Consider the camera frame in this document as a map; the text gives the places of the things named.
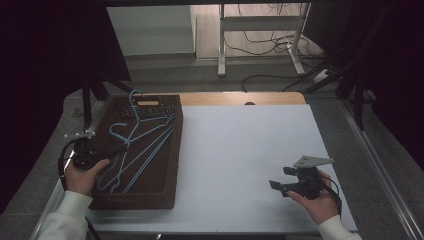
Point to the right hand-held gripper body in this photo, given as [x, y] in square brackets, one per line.
[308, 180]

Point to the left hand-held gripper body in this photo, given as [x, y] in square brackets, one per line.
[83, 153]

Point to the brown woven basket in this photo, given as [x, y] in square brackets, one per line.
[156, 183]

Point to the person's left hand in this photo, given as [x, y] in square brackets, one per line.
[83, 180]

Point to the person's right hand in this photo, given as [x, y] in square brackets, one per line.
[320, 208]

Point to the white table cover sheet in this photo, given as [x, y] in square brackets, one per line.
[250, 150]

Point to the black metal stand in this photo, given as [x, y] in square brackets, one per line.
[87, 100]
[359, 106]

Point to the dark table grommet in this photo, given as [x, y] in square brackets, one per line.
[250, 103]

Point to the black curtain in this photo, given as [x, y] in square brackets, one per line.
[50, 66]
[393, 66]

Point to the white power strip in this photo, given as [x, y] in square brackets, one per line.
[321, 75]

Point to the white cabinet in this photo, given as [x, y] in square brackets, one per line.
[150, 30]

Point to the aluminium rail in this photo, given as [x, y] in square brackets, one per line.
[383, 166]
[50, 210]

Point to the white metal desk frame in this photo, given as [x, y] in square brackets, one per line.
[260, 23]

